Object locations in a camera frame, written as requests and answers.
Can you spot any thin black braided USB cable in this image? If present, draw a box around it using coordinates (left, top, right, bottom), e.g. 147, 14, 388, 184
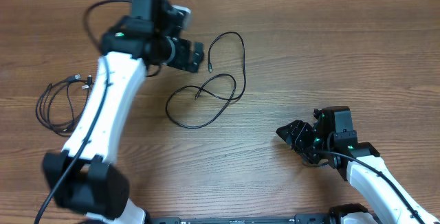
165, 31, 248, 130

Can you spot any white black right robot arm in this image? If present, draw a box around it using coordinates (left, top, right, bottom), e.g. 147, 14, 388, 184
276, 106, 439, 223

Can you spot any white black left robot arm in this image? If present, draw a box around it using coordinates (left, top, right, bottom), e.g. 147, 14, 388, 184
42, 0, 204, 223

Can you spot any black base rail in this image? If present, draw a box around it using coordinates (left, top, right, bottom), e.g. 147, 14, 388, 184
148, 214, 336, 224

